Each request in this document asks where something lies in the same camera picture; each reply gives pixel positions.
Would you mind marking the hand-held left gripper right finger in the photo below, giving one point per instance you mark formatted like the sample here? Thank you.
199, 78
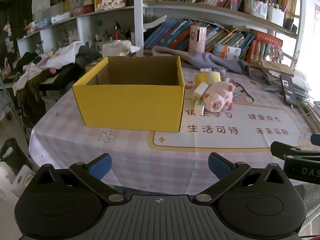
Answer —
218, 165

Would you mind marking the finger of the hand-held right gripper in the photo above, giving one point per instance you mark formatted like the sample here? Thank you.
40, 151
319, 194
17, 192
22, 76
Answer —
315, 138
282, 148

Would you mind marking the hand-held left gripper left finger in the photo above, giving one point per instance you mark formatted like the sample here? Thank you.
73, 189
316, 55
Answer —
101, 166

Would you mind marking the yellow cardboard box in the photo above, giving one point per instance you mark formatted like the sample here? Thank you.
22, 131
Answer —
130, 107

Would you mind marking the pink pig plush toy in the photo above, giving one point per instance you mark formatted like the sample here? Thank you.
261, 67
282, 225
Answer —
220, 96

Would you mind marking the cream rectangular block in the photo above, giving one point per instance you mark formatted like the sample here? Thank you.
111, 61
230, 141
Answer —
200, 91

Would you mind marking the large brown tape roll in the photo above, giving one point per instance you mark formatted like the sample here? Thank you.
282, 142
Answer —
201, 78

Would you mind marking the small patterned tape roll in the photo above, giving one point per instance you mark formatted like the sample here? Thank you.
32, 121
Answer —
214, 77

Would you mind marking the grey ribbed fabric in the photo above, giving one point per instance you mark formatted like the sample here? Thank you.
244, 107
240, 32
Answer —
311, 210

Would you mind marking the pink checked printed tablecloth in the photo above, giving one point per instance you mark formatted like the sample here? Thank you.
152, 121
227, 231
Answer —
150, 155

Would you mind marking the stack of notebooks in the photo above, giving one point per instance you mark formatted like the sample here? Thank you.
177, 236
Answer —
302, 85

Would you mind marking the black smartphone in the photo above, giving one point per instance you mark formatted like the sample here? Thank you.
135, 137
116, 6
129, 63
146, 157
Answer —
287, 90

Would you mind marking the black trash bin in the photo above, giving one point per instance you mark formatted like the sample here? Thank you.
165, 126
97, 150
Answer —
15, 157

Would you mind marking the brown garment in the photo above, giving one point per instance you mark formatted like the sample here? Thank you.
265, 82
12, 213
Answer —
32, 97

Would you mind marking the grey cloth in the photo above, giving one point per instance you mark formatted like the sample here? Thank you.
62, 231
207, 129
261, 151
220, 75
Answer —
215, 60

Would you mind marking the small pink toy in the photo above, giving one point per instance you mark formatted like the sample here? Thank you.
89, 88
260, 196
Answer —
53, 70

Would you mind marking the red boxed book set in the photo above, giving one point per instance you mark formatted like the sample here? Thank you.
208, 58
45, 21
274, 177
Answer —
265, 38

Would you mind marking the dark green garment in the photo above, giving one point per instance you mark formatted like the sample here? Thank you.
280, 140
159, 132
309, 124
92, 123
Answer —
87, 55

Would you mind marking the white and orange small boxes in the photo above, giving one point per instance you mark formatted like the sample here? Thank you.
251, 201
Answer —
225, 50

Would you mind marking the white shirt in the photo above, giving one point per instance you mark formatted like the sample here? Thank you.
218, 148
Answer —
65, 55

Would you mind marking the pale pink cloth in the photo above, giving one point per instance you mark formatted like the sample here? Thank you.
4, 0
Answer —
162, 51

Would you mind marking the pink cylinder holder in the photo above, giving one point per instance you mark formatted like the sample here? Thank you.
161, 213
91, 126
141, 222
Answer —
193, 40

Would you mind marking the white pen holder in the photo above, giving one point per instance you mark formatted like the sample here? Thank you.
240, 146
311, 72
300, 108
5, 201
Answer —
275, 16

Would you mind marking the desk pen organizer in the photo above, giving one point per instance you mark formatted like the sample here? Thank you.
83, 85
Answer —
115, 37

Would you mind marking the row of leaning books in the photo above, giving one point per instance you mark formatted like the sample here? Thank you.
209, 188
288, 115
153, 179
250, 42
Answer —
170, 33

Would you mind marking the clear pen holder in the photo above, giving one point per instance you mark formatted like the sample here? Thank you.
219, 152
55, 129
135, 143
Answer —
255, 7

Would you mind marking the white bookshelf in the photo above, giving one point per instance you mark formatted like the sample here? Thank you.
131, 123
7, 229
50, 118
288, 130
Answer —
138, 17

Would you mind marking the wall poster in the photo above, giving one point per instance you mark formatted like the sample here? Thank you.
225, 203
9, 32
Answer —
317, 17

